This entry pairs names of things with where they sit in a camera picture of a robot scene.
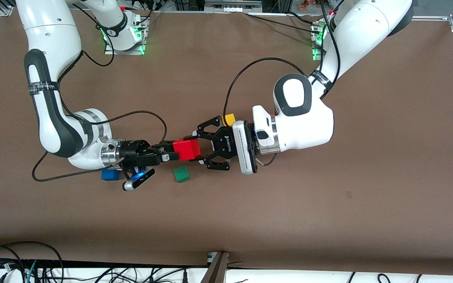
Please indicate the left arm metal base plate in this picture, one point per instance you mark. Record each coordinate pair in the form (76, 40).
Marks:
(315, 57)

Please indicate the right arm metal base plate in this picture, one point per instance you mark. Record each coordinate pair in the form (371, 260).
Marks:
(110, 51)

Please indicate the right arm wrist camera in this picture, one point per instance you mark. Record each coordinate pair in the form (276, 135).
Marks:
(138, 182)

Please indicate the grey metal device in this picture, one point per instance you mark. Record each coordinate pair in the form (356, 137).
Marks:
(232, 4)

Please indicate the green wooden block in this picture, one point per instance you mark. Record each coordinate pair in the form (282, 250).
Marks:
(181, 174)

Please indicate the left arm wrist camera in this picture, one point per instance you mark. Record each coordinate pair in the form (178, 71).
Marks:
(246, 149)

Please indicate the aluminium profile bar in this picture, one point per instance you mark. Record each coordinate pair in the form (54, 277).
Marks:
(216, 271)

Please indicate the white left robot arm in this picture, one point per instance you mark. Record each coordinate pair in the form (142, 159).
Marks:
(309, 122)

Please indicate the aluminium corner bracket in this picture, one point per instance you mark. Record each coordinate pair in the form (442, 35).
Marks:
(6, 11)

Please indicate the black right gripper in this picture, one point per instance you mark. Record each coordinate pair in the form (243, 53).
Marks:
(133, 149)

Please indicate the blue wooden block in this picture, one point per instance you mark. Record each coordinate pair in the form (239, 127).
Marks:
(110, 175)

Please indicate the red wooden block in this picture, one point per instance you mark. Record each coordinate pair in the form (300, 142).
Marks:
(187, 150)

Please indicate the aluminium frame rail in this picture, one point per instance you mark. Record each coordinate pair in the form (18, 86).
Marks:
(439, 17)

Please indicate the yellow wooden block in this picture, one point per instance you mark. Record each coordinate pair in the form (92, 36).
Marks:
(230, 119)

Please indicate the brown table cover sheet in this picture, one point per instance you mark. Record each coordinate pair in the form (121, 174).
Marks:
(226, 220)

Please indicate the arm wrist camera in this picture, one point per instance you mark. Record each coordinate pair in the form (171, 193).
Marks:
(138, 182)
(246, 149)

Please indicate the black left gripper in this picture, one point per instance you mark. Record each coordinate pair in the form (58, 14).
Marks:
(224, 146)

